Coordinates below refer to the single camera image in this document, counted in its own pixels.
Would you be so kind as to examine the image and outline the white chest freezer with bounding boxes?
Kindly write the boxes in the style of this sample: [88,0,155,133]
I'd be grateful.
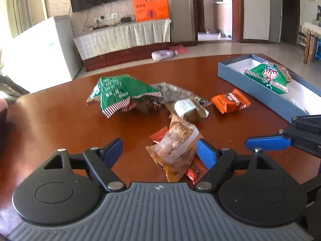
[11,15,83,93]

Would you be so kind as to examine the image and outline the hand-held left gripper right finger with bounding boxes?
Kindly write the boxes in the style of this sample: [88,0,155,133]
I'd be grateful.
[193,139,277,193]

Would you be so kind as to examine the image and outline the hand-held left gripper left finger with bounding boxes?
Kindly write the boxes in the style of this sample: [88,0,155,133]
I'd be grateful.
[44,138,126,191]

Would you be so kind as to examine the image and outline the red long snack packet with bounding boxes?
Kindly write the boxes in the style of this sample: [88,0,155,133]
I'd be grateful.
[150,127,208,182]

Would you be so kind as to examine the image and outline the green snack bag red logo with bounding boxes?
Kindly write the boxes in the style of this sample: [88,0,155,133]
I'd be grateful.
[244,61,293,94]

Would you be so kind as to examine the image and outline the white cabinet cover cloth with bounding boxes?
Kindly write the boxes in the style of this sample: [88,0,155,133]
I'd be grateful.
[73,19,172,61]

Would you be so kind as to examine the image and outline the orange snack packet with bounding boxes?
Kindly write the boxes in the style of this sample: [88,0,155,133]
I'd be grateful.
[211,88,251,114]

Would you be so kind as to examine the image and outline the grey refrigerator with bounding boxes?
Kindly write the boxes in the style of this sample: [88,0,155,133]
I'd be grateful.
[268,0,283,44]

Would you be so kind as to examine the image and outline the olive packet with white label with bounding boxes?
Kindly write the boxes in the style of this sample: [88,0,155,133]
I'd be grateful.
[166,97,210,123]

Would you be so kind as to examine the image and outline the brown foil candy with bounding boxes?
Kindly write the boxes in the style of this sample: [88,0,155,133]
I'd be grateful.
[146,98,163,112]

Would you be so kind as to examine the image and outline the beige curtain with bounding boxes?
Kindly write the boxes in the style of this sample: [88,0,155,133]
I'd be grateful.
[0,0,48,46]

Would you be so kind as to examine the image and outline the wooden kitchen cabinet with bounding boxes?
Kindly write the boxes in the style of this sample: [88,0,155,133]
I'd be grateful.
[213,1,233,34]

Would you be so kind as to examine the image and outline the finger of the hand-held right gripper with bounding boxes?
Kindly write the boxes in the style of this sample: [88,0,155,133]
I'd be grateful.
[291,115,321,131]
[245,129,321,159]

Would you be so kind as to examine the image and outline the brown peanut packet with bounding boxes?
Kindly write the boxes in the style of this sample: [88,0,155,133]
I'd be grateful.
[145,114,201,182]

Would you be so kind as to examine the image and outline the green snack bag striped edge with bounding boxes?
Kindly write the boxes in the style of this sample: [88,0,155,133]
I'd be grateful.
[86,75,162,118]

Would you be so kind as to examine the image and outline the blue cardboard box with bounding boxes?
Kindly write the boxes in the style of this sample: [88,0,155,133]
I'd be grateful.
[218,53,321,124]

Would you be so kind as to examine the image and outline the clear plastic wrapper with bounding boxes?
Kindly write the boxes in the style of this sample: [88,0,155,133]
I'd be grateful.
[291,97,310,113]

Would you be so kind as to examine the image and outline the purple plastic bottle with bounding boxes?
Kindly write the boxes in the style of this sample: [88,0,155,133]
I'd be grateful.
[151,50,179,62]

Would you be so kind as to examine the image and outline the side table with lace cloth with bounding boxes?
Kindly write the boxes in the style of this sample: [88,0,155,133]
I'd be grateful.
[301,21,321,64]

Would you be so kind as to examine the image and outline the wall power outlets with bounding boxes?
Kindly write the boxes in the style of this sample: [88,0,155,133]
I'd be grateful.
[95,12,118,21]

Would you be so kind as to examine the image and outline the orange cardboard box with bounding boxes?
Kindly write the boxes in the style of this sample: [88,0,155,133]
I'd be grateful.
[132,0,170,22]

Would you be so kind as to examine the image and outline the grey snack bag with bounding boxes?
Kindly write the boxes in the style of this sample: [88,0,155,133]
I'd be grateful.
[150,82,201,104]

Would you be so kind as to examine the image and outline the wooden television cabinet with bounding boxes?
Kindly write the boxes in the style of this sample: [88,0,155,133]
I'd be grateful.
[81,43,173,72]

